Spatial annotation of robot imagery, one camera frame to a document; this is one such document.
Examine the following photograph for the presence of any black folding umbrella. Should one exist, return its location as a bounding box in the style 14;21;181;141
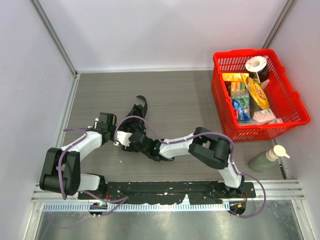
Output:
119;94;176;163

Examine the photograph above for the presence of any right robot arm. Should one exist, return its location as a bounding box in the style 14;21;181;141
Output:
128;127;245;194

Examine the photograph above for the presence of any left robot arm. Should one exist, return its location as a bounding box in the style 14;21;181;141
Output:
39;112;117;200

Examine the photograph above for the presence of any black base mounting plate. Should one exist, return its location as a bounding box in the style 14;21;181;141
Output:
90;181;257;205

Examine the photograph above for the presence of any clear green snack bag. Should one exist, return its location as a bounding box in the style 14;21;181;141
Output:
231;90;251;122

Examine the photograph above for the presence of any yellow orange box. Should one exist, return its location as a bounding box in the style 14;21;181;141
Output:
222;72;249;82

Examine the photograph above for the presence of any green soap pump bottle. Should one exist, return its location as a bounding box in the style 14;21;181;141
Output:
248;144;290;173

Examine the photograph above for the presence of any yellow Lays chips bag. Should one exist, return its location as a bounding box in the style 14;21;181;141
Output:
245;76;270;110

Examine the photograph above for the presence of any black wrapped toilet paper roll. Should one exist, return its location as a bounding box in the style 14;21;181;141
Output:
245;56;270;84

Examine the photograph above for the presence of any red plastic shopping basket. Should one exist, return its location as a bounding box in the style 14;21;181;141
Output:
211;48;310;142

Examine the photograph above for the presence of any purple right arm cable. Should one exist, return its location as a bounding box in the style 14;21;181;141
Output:
113;115;267;221

